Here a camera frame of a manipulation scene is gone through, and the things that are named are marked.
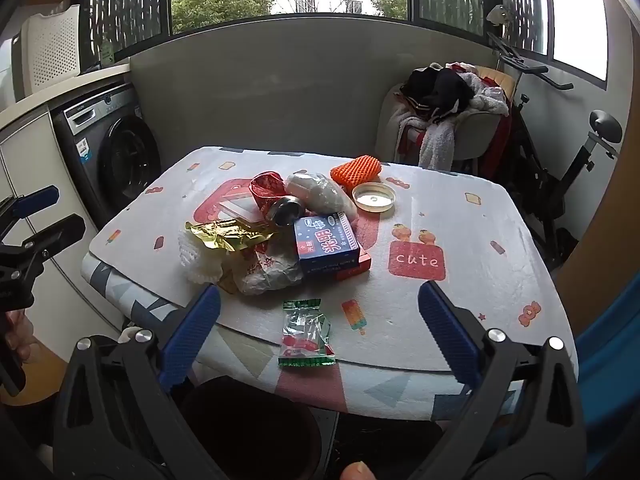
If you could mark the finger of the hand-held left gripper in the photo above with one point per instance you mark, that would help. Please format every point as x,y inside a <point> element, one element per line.
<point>37,199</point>
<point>60,230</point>

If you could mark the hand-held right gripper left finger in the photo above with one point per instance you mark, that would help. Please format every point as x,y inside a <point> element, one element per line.
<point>192,340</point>

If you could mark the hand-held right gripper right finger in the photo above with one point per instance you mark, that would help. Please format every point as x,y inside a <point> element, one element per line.
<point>447,332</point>

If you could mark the white foam fruit net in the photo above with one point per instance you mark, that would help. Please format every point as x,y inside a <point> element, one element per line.
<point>200,265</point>

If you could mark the printed paper wrapper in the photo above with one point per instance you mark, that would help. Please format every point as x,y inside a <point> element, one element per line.
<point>270,270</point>

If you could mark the dark brown trash bin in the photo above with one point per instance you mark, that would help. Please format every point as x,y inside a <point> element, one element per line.
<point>250,430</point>

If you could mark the gold foil wrapper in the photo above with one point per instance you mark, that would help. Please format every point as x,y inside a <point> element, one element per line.
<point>225,235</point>

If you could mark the red cardboard box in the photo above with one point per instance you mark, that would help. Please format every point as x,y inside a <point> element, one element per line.
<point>362,261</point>

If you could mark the green candy wrapper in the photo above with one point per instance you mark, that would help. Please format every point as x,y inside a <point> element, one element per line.
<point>305,330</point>

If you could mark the clear plastic container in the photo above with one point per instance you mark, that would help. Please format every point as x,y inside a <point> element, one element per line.
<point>235,207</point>

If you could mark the blue cardboard box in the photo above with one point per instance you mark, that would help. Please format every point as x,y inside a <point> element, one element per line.
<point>325,245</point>

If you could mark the round clear plastic lid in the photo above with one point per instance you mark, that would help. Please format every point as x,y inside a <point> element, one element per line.
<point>374,197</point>

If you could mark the crushed red can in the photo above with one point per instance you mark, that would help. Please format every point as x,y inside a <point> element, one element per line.
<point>267,190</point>

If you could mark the orange foam fruit net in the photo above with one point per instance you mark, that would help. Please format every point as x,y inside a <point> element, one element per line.
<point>356,172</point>

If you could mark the white plastic bag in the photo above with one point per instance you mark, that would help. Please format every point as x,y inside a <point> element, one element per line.
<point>320,192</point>

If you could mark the person's left hand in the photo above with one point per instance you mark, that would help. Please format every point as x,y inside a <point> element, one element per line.
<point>17,340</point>

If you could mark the grey washing machine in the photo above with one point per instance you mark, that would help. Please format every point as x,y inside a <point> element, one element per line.
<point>120,160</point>

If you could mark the white cartoon printed mat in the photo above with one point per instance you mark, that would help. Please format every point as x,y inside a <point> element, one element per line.
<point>450,240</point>

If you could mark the geometric patterned mat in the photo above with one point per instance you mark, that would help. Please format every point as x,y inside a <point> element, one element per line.
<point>310,390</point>

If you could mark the white laundry basket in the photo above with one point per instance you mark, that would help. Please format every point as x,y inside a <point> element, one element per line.
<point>52,50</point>

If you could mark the blue plastic object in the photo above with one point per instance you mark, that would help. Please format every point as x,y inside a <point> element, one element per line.
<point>610,370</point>

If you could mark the white fleece blanket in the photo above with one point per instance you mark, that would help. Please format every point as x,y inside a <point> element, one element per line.
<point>437,145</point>

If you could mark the beige chair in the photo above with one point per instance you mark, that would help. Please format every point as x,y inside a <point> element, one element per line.
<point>475,130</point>

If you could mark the black exercise bike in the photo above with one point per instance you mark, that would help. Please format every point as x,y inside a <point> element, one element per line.
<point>575,170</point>

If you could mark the black cloth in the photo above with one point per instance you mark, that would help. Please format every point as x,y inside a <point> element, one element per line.
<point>440,92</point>

